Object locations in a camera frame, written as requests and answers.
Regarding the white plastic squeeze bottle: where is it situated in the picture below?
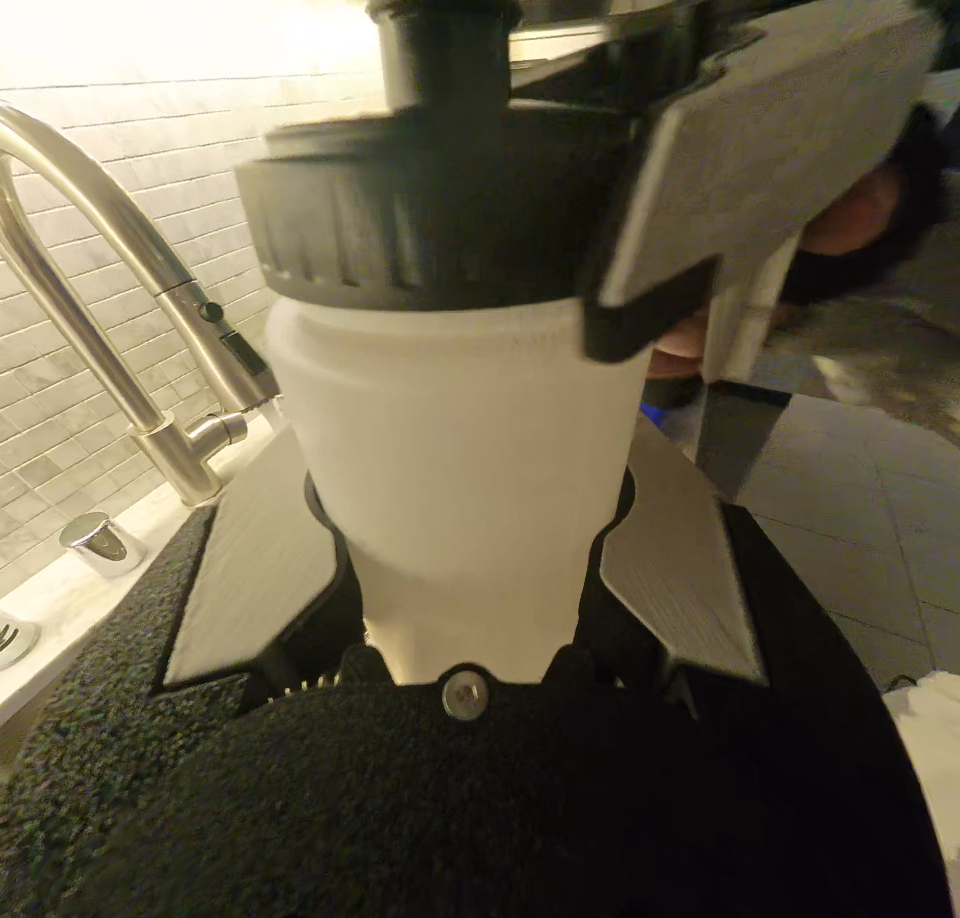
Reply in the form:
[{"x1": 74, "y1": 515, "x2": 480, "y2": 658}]
[{"x1": 264, "y1": 288, "x2": 657, "y2": 685}]

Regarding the black bottle cap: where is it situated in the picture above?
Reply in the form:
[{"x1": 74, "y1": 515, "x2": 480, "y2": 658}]
[{"x1": 234, "y1": 0, "x2": 654, "y2": 312}]

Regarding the chrome countertop button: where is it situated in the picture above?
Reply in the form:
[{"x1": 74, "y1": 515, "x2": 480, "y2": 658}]
[{"x1": 60, "y1": 513, "x2": 147, "y2": 578}]

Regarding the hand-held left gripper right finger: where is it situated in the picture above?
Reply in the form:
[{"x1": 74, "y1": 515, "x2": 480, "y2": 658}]
[{"x1": 598, "y1": 415, "x2": 771, "y2": 688}]

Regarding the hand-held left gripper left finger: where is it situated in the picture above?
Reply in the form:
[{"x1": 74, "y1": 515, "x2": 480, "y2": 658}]
[{"x1": 159, "y1": 423, "x2": 348, "y2": 690}]

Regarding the person's right hand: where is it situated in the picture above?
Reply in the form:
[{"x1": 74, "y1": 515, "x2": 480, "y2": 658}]
[{"x1": 648, "y1": 162, "x2": 912, "y2": 381}]

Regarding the stainless pull-down faucet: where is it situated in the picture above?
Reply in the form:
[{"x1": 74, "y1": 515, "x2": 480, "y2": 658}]
[{"x1": 0, "y1": 104, "x2": 282, "y2": 507}]

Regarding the chrome sink air gap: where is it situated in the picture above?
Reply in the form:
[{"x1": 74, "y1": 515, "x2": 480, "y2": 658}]
[{"x1": 0, "y1": 610, "x2": 40, "y2": 672}]

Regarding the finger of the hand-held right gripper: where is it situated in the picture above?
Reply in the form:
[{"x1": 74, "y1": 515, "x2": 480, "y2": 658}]
[{"x1": 583, "y1": 4, "x2": 946, "y2": 388}]

